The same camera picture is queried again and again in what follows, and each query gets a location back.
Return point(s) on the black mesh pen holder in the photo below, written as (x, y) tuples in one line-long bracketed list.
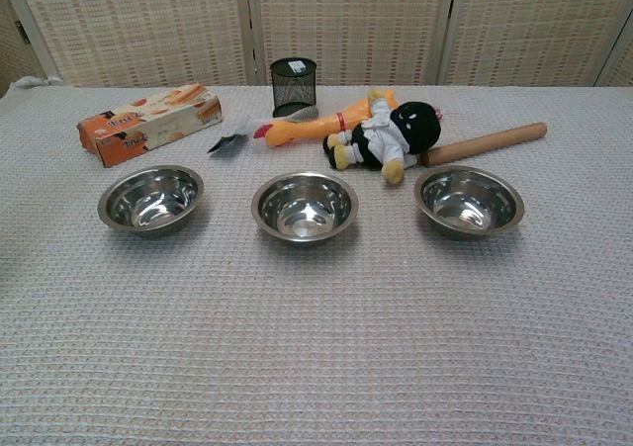
[(293, 87)]

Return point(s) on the beige folding screen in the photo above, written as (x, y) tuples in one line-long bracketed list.
[(148, 21)]

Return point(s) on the blue snack packet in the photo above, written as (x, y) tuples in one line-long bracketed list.
[(228, 140)]

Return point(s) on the stainless steel metal bowl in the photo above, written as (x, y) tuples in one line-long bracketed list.
[(467, 204), (148, 204), (304, 208)]

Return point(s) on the black and white plush doll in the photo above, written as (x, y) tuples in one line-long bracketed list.
[(390, 134)]

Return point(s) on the yellow rubber chicken toy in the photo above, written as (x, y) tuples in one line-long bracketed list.
[(306, 127)]

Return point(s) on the wooden rolling pin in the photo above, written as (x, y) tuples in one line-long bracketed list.
[(489, 142)]

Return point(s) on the orange biscuit box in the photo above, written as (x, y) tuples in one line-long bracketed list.
[(148, 124)]

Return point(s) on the grey woven tablecloth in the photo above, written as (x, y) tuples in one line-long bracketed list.
[(316, 327)]

